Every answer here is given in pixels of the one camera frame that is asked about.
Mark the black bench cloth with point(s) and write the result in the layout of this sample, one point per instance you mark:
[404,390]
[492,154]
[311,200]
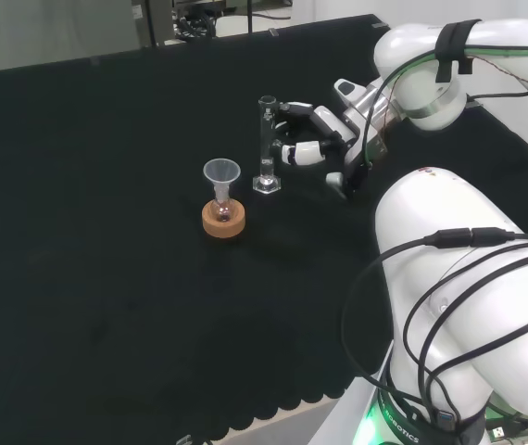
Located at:
[106,278]

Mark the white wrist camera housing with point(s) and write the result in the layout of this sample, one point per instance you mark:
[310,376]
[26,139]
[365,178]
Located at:
[346,88]

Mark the small round-bottom glass flask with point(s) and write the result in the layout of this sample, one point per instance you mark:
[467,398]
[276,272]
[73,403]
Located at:
[222,211]

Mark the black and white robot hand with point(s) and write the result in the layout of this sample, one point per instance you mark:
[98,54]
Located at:
[338,134]

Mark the dark metal post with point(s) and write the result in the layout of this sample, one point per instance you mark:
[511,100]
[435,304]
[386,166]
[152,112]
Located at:
[152,23]

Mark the grey tape strip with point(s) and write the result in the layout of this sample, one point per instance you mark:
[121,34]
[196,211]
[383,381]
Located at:
[473,105]

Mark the clear plastic funnel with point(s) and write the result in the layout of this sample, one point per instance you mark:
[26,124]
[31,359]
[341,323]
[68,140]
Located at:
[221,170]

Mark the clear glass graduated cylinder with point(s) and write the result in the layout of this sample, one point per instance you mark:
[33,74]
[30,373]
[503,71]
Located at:
[266,183]

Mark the silver usb plug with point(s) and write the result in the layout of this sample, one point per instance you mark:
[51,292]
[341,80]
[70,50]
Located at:
[498,432]

